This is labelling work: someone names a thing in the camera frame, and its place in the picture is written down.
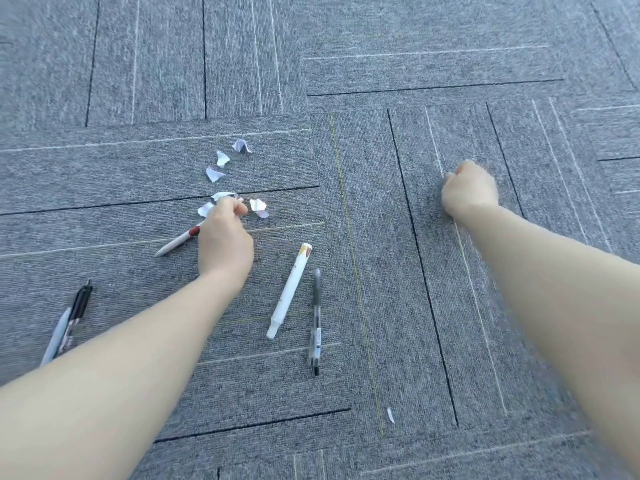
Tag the white pen with red band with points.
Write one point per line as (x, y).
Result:
(175, 242)

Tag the person's right hand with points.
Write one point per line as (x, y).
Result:
(470, 192)

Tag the black pen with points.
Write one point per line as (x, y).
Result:
(77, 312)

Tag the person's left hand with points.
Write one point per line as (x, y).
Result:
(225, 244)

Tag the person's left fingers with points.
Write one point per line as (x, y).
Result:
(232, 207)

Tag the person's right fingers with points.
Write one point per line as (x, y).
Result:
(467, 169)

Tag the translucent grey pen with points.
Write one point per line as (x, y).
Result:
(55, 339)

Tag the person's right forearm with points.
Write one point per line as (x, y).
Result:
(560, 294)

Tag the person's left forearm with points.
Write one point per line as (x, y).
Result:
(115, 374)

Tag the clear grey gel pen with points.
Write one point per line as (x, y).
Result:
(316, 319)

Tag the white pen with brown print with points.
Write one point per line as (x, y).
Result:
(291, 289)

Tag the tiny white paper scrap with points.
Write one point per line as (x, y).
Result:
(390, 415)

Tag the torn white paper scrap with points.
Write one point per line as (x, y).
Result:
(258, 207)
(241, 145)
(205, 209)
(222, 159)
(214, 174)
(221, 195)

